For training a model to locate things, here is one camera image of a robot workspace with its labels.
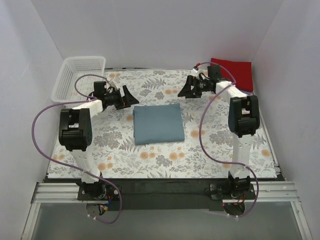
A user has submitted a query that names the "blue-grey t shirt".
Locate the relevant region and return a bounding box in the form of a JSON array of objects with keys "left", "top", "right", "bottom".
[{"left": 133, "top": 103, "right": 185, "bottom": 145}]

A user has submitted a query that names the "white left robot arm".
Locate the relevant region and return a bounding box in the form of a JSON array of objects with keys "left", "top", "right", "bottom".
[{"left": 58, "top": 81, "right": 139, "bottom": 200}]

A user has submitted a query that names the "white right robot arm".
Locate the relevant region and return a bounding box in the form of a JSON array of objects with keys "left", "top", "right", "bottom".
[{"left": 178, "top": 62, "right": 260, "bottom": 199}]

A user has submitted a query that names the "folded red t shirt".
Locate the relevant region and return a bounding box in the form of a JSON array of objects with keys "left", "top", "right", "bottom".
[{"left": 211, "top": 58, "right": 254, "bottom": 93}]

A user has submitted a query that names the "white plastic mesh basket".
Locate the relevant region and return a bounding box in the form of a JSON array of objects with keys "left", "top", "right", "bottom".
[{"left": 51, "top": 56, "right": 106, "bottom": 108}]

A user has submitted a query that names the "folded lilac t shirt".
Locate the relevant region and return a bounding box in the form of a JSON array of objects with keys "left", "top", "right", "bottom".
[{"left": 242, "top": 90, "right": 253, "bottom": 96}]

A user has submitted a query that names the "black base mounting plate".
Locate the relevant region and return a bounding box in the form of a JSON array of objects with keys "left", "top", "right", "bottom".
[{"left": 77, "top": 178, "right": 285, "bottom": 212}]

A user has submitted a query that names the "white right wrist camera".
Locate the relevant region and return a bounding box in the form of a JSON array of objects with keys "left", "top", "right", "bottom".
[{"left": 191, "top": 65, "right": 208, "bottom": 81}]

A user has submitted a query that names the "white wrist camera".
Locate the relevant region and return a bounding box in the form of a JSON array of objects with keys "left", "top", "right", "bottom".
[
  {"left": 191, "top": 65, "right": 208, "bottom": 81},
  {"left": 109, "top": 76, "right": 119, "bottom": 90}
]

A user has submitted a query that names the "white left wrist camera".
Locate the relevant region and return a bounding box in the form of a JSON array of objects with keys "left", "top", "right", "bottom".
[{"left": 109, "top": 76, "right": 119, "bottom": 90}]

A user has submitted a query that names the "aluminium extrusion rail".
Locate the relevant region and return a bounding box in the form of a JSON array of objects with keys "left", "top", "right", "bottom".
[{"left": 21, "top": 179, "right": 312, "bottom": 240}]

